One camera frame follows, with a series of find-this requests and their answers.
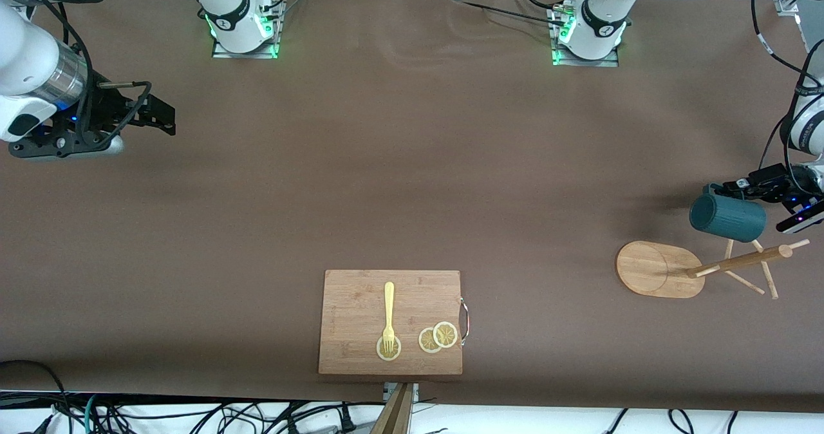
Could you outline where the wooden strip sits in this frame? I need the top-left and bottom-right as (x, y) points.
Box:
(370, 382), (414, 434)

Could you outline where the teal mug yellow inside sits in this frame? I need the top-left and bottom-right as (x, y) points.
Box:
(689, 184), (767, 243)

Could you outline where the teal cable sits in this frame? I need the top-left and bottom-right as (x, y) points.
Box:
(84, 394), (104, 434)

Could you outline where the wooden cutting board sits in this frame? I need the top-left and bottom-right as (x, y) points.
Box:
(318, 270), (469, 376)

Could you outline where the bamboo mug rack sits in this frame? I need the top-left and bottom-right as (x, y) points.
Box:
(616, 238), (810, 300)

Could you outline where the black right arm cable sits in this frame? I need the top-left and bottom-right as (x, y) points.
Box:
(23, 0), (153, 148)

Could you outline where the thick black cable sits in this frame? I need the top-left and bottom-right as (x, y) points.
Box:
(0, 360), (70, 434)

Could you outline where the yellow plastic fork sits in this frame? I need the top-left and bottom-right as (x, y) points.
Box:
(382, 282), (395, 354)

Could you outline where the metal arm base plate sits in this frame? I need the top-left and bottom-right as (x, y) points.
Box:
(212, 0), (282, 59)
(551, 6), (620, 68)

